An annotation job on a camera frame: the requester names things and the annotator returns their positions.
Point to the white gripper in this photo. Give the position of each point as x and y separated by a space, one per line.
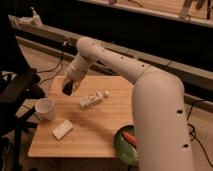
75 72

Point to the black eraser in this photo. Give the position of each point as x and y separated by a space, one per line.
67 87

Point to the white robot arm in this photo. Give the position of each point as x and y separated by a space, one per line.
160 123

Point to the white plastic bottle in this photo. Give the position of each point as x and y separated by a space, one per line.
93 99

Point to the wooden table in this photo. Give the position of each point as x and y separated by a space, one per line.
94 128

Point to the white rectangular sponge block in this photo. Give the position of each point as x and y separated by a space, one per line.
61 130

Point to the black chair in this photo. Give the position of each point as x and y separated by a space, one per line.
18 82

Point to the white spray bottle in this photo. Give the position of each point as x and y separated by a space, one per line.
35 19

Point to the orange carrot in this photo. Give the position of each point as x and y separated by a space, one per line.
129 137

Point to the green plate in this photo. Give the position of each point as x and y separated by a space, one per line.
124 150

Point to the grey wall ledge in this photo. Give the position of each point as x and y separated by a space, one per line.
193 76

